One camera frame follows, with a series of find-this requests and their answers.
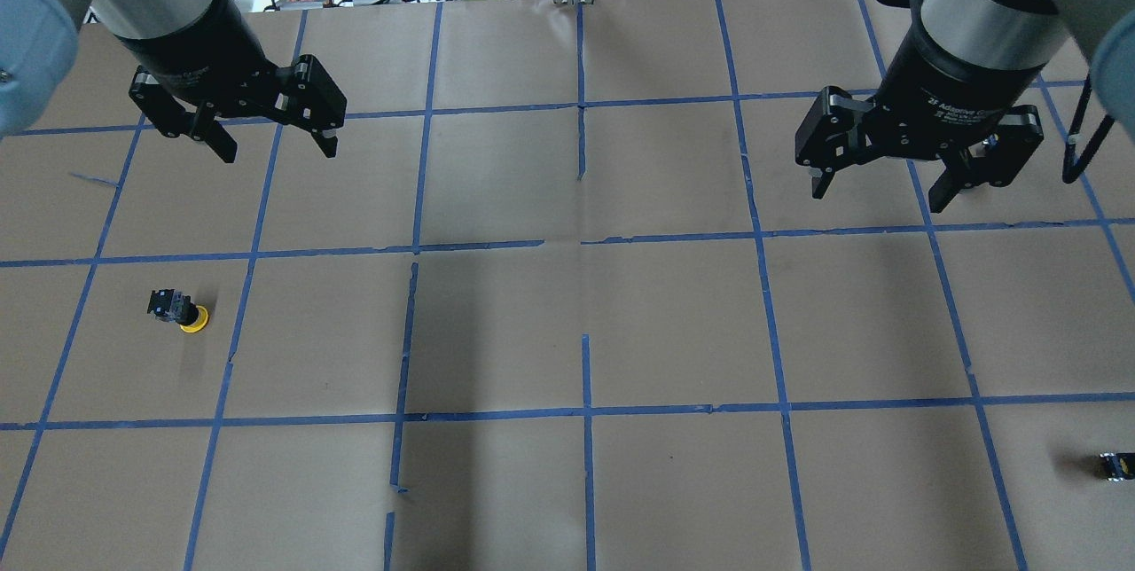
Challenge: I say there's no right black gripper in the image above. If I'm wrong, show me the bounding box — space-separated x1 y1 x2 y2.
795 20 1045 213

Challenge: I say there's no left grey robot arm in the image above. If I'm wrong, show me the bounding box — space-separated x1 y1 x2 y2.
1 0 348 163

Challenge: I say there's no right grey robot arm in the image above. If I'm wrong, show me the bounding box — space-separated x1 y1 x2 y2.
795 0 1134 213

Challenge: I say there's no black braided cable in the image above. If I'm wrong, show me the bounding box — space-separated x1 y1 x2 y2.
1062 83 1116 184

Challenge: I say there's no yellow push button switch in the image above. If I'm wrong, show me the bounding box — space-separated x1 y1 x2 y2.
148 288 209 333

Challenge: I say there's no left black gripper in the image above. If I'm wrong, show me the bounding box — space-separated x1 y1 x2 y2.
116 8 348 163

